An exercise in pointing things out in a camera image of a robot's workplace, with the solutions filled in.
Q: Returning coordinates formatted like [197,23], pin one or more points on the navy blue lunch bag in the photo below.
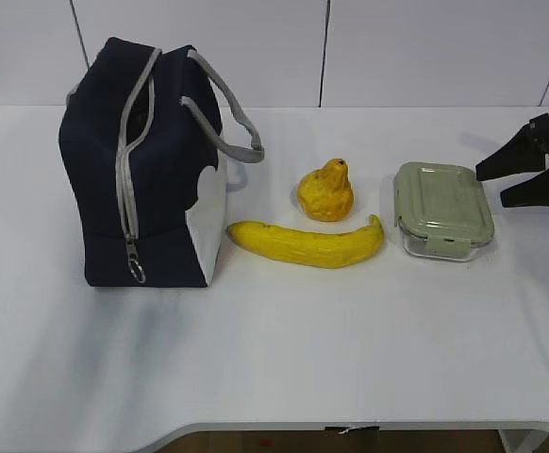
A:
[145,139]

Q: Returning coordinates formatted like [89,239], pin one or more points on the yellow banana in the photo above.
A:
[316,249]

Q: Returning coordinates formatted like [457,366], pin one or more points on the black tape on table edge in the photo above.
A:
[352,429]

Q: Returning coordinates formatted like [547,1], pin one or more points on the yellow pear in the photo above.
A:
[326,194]

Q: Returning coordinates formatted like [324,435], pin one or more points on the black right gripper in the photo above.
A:
[524,153]

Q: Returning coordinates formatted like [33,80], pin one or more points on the glass container green lid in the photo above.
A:
[441,211]

